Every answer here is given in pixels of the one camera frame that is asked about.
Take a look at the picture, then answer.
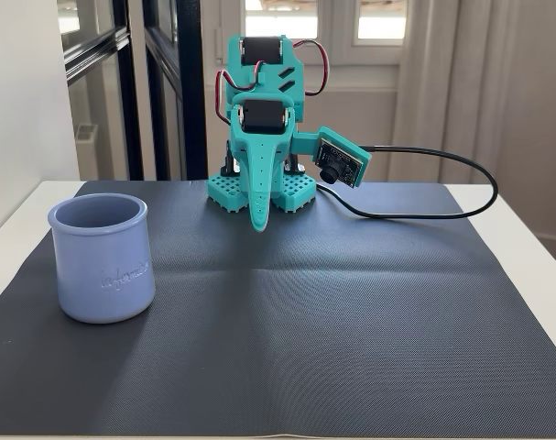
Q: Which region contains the teal gripper body with motor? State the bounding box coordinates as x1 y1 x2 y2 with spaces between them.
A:
228 93 300 138

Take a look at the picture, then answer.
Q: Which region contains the white curtain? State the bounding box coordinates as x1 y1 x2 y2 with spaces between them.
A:
389 0 517 185

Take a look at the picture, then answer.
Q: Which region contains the white framed window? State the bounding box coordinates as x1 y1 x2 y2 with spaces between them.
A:
244 0 412 48

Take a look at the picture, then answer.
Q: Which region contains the black camera cable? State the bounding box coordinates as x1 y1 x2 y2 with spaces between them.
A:
316 145 496 221

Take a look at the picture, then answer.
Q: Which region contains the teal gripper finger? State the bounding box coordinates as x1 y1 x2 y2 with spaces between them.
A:
234 131 293 233

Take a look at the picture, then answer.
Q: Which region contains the red black servo wire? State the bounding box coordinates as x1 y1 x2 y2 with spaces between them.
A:
289 39 330 98
213 60 266 126

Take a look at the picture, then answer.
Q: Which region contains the blue plastic cup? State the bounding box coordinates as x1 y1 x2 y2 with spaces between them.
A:
47 192 157 325

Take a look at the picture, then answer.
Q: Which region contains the teal perforated robot base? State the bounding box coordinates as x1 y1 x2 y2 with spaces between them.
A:
206 170 317 215

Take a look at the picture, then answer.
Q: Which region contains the dark grey rubber mat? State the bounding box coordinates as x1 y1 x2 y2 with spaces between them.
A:
0 180 556 440

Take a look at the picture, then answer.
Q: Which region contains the black framed glass door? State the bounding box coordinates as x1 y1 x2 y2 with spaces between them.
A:
57 0 203 182

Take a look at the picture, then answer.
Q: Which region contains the wrist camera module teal mount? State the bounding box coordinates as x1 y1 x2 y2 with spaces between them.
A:
289 125 373 190

